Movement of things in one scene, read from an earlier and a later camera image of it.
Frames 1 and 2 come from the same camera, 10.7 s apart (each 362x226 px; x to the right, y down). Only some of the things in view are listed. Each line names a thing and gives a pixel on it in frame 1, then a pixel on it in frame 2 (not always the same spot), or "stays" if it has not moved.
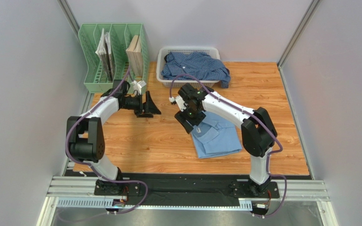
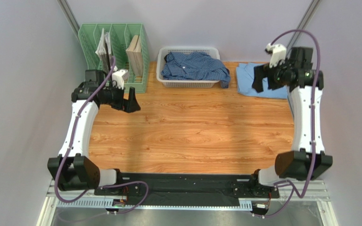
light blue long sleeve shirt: [215, 135] -> [244, 76]
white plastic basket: [162, 52] stays
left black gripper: [150, 107] -> [129, 106]
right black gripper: [190, 117] -> [269, 75]
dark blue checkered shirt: [201, 66] stays
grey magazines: [105, 53] stays
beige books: [134, 51] stays
